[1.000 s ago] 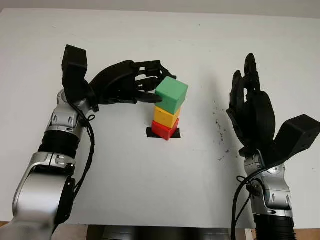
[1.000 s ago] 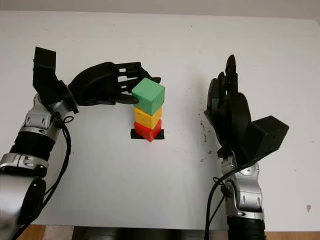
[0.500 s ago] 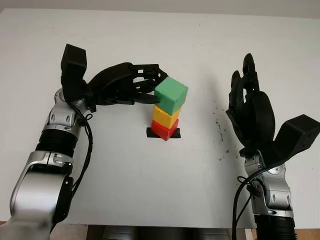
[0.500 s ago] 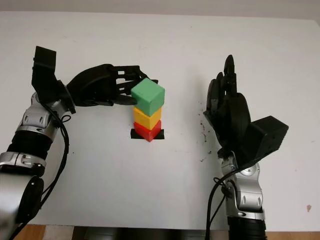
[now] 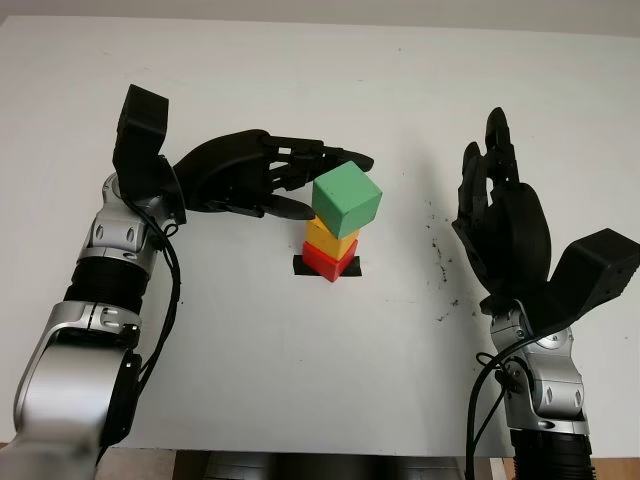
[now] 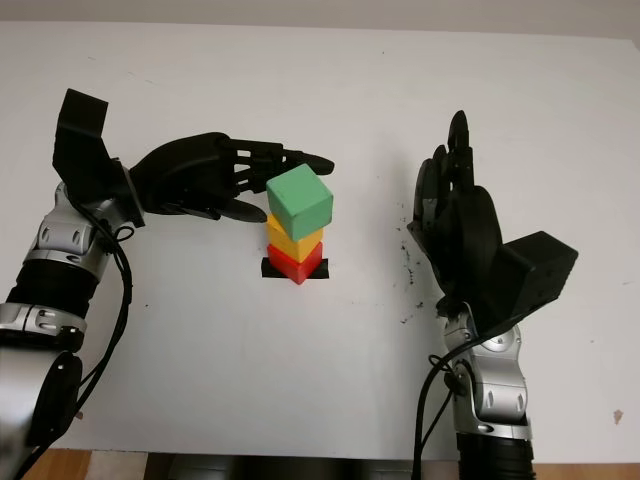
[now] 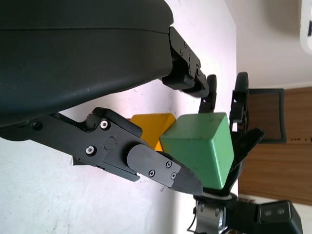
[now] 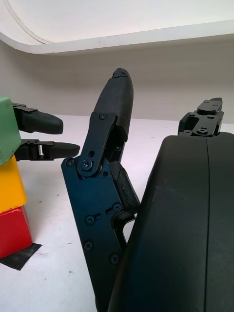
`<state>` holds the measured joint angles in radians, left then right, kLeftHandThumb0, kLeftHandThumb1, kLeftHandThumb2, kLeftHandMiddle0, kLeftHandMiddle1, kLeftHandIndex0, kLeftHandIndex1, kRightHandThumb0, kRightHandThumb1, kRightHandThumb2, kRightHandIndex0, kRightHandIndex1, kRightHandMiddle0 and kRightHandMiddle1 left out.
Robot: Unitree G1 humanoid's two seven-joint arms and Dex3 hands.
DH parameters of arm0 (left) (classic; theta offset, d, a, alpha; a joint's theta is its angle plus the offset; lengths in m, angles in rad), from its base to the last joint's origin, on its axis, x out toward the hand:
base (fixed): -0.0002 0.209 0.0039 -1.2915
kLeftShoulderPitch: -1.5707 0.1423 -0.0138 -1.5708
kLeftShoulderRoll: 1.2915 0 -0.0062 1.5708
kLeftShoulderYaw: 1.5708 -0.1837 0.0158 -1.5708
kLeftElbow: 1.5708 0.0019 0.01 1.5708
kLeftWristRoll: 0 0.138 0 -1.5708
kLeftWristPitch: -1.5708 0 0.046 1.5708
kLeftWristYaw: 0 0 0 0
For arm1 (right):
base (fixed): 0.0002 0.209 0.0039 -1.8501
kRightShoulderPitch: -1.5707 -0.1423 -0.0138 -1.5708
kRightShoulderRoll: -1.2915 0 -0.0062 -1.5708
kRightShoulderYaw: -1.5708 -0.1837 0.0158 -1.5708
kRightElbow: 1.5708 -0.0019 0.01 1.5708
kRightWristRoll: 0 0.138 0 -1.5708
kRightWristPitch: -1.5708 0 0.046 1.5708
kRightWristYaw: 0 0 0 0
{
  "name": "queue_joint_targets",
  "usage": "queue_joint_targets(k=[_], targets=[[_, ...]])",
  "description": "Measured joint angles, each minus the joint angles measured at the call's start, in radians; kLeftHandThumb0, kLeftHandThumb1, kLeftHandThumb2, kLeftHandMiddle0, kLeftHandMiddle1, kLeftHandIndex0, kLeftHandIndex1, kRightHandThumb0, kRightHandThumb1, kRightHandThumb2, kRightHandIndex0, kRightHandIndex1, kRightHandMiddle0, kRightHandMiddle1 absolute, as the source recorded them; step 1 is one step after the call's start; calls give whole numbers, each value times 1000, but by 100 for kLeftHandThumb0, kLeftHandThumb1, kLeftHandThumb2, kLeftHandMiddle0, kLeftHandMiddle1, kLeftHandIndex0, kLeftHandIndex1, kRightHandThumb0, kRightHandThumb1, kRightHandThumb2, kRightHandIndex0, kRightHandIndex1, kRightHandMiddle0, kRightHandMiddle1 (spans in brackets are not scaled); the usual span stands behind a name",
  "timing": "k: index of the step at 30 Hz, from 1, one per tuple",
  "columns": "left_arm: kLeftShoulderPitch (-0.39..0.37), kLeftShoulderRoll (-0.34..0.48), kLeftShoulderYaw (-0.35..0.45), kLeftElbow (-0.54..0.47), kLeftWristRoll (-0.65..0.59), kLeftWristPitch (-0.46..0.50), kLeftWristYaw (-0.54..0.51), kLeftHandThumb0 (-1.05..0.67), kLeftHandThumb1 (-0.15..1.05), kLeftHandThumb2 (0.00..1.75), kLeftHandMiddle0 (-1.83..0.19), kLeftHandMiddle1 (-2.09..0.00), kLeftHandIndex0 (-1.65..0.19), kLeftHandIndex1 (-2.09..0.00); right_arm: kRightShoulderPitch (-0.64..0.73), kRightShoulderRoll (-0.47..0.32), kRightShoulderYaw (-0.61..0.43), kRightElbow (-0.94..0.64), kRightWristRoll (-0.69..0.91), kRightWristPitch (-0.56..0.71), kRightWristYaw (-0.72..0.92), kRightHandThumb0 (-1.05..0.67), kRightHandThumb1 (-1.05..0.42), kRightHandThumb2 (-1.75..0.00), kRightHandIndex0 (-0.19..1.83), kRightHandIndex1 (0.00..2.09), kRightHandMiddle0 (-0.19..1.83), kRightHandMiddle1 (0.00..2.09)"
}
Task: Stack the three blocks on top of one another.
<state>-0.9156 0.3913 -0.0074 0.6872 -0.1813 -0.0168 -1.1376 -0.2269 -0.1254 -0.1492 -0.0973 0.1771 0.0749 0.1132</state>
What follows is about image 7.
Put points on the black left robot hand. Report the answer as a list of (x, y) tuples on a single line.
[(73, 61)]

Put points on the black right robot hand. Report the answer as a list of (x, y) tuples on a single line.
[(241, 148)]

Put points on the green block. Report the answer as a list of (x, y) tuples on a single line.
[(200, 146)]

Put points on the yellow block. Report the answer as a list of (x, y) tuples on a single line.
[(148, 126)]

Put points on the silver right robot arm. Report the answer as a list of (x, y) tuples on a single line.
[(209, 214)]

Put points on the black mesh office chair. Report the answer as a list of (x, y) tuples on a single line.
[(282, 114)]

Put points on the brown wooden cabinet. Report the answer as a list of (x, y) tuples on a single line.
[(299, 165)]

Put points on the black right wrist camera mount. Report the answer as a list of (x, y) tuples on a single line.
[(275, 214)]

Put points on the white wall appliance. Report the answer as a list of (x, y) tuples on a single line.
[(306, 36)]

